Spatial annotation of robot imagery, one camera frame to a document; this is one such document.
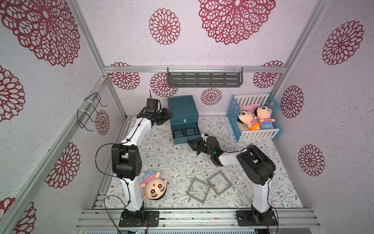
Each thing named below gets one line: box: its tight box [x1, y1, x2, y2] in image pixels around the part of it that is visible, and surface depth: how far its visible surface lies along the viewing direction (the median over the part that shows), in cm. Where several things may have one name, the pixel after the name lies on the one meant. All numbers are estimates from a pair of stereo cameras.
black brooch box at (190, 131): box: [185, 127, 196, 137], surface depth 102 cm
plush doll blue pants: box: [260, 118, 276, 130], surface depth 103 cm
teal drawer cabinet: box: [167, 95, 202, 145], surface depth 99 cm
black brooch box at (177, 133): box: [172, 129, 184, 139], surface depth 101 cm
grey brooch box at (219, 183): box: [206, 170, 233, 196], surface depth 87 cm
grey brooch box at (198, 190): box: [186, 177, 212, 204], surface depth 85 cm
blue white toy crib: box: [226, 93, 282, 143], surface depth 105 cm
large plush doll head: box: [139, 169, 168, 200], surface depth 80 cm
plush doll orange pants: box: [236, 110, 261, 131], surface depth 105 cm
